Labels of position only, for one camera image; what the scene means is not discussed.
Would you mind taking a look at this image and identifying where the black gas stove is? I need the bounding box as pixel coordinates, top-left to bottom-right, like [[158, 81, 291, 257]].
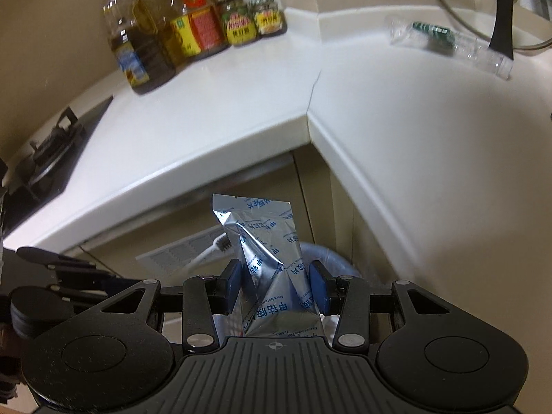
[[0, 94, 114, 234]]

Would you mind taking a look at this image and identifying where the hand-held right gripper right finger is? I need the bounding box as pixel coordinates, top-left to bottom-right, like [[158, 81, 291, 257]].
[[309, 260, 438, 350]]

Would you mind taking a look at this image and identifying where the glass pickle jar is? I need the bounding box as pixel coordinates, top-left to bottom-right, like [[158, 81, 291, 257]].
[[249, 0, 288, 38], [219, 0, 255, 48]]

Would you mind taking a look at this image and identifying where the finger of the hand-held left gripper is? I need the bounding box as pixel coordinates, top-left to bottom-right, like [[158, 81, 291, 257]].
[[47, 274, 145, 307], [16, 246, 98, 270]]

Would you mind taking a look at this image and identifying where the silver cabinet vent grille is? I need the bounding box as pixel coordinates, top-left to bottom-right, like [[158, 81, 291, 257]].
[[135, 229, 236, 277]]

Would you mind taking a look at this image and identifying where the grey dish cloth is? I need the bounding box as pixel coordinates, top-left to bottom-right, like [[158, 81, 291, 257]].
[[211, 194, 329, 342]]

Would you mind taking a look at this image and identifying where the large oil bottle blue label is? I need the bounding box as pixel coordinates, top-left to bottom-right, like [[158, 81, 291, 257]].
[[110, 0, 177, 95]]

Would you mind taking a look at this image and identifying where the white toothbrush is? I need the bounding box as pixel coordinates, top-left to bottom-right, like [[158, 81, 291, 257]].
[[187, 232, 234, 274]]

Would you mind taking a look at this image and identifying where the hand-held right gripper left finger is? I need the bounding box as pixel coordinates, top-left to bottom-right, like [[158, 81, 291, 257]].
[[99, 259, 243, 352]]

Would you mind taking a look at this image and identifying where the yellow cooking oil bottle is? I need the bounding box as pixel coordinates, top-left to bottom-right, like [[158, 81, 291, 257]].
[[101, 0, 132, 76]]

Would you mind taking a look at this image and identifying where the yellow oil bottle red label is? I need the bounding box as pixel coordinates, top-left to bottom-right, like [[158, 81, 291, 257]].
[[161, 0, 229, 62]]

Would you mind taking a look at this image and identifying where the glass pot lid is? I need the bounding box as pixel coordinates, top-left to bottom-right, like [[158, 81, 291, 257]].
[[424, 0, 552, 60]]

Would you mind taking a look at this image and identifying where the blue lined waste basket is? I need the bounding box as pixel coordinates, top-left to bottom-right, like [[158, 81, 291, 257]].
[[297, 241, 356, 348]]

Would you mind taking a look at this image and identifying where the clear tube package green insert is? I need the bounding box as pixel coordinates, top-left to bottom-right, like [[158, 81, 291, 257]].
[[385, 14, 516, 81]]

